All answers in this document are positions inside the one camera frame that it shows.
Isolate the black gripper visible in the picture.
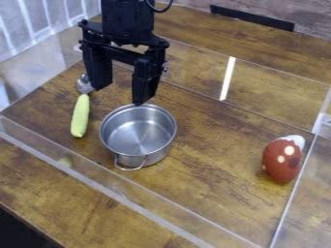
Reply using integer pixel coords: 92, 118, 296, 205
77, 19, 169, 106

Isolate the red spotted toy mushroom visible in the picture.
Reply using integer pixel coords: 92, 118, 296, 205
261, 135, 305, 184

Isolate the small steel pot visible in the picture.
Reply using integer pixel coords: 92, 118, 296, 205
100, 104, 177, 171

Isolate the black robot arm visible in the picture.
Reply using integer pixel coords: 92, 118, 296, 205
77, 0, 169, 106

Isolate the black bar on wall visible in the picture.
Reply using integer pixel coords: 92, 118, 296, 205
209, 5, 295, 32

